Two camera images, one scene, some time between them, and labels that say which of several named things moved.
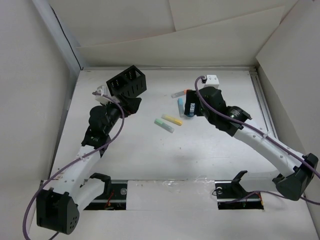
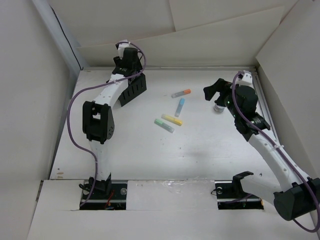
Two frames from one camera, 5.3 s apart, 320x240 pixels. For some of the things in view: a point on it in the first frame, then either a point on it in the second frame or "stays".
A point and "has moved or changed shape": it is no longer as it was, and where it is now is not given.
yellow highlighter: x=170 y=118 stays
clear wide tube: x=192 y=110 has moved or changed shape
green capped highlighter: x=164 y=125 stays
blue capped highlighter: x=180 y=104 has moved or changed shape
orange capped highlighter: x=184 y=92 stays
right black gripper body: x=192 y=97 → x=225 y=99
